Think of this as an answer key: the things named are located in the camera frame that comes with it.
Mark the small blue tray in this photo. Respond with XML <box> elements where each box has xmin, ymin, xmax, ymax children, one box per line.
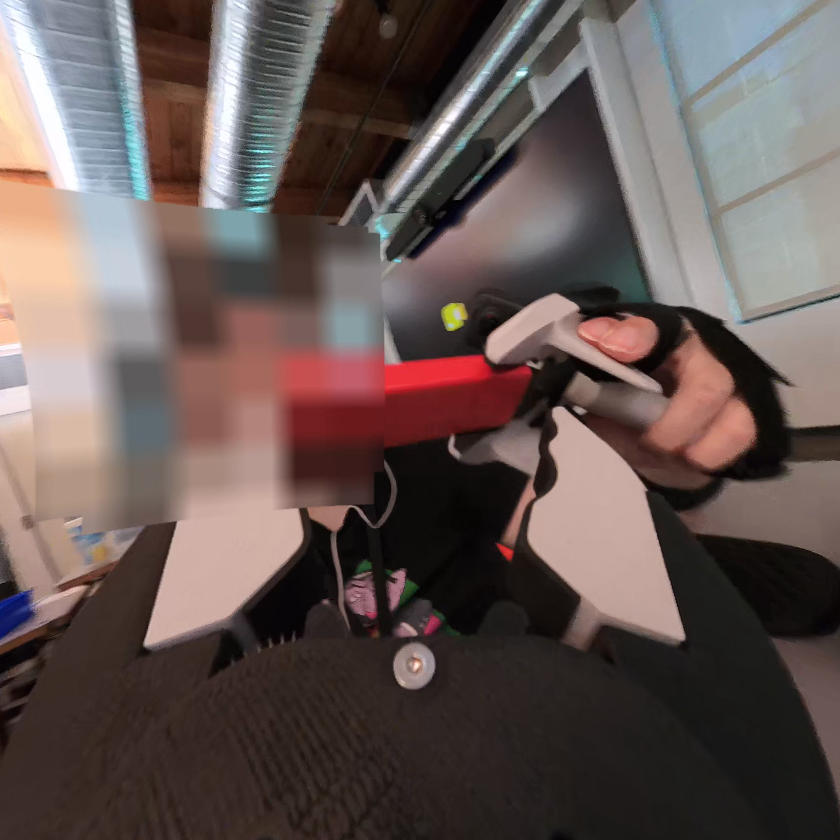
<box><xmin>0</xmin><ymin>586</ymin><xmax>38</xmax><ymax>642</ymax></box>

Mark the black video bar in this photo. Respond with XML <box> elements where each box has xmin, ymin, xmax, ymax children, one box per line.
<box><xmin>383</xmin><ymin>138</ymin><xmax>497</xmax><ymax>265</ymax></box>

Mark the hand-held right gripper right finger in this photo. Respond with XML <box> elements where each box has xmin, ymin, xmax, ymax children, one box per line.
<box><xmin>514</xmin><ymin>407</ymin><xmax>688</xmax><ymax>649</ymax></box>

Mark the large paned window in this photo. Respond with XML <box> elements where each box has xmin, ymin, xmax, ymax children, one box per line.
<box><xmin>656</xmin><ymin>0</ymin><xmax>840</xmax><ymax>324</ymax></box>

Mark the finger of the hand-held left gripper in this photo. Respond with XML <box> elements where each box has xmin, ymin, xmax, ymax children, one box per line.
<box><xmin>483</xmin><ymin>293</ymin><xmax>586</xmax><ymax>368</ymax></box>
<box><xmin>448</xmin><ymin>419</ymin><xmax>553</xmax><ymax>475</ymax></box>

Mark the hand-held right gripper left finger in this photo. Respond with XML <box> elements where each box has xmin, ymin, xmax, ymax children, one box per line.
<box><xmin>142</xmin><ymin>507</ymin><xmax>314</xmax><ymax>651</ymax></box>

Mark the large black wall screen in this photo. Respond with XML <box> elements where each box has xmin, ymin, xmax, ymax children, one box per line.
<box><xmin>381</xmin><ymin>69</ymin><xmax>652</xmax><ymax>366</ymax></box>

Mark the slim silver ventilation duct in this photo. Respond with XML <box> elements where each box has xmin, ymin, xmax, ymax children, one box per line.
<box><xmin>381</xmin><ymin>0</ymin><xmax>567</xmax><ymax>219</ymax></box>

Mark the red item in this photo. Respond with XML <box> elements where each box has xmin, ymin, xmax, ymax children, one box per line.
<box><xmin>384</xmin><ymin>357</ymin><xmax>534</xmax><ymax>448</ymax></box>

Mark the cartoon print shirt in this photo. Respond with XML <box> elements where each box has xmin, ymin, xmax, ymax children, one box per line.
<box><xmin>343</xmin><ymin>566</ymin><xmax>462</xmax><ymax>639</ymax></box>

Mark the white earphone cable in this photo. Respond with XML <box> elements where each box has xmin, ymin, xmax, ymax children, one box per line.
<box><xmin>330</xmin><ymin>459</ymin><xmax>400</xmax><ymax>632</ymax></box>

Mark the large silver ventilation duct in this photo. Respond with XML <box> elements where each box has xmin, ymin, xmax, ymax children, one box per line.
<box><xmin>200</xmin><ymin>0</ymin><xmax>337</xmax><ymax>215</ymax></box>

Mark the person's left hand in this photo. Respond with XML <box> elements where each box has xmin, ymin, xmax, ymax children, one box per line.
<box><xmin>577</xmin><ymin>314</ymin><xmax>762</xmax><ymax>476</ymax></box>

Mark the person's black hoodie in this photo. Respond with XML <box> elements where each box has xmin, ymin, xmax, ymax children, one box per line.
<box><xmin>307</xmin><ymin>446</ymin><xmax>527</xmax><ymax>639</ymax></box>

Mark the person's dark clothing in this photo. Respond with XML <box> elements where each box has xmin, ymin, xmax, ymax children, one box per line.
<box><xmin>694</xmin><ymin>533</ymin><xmax>840</xmax><ymax>639</ymax></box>

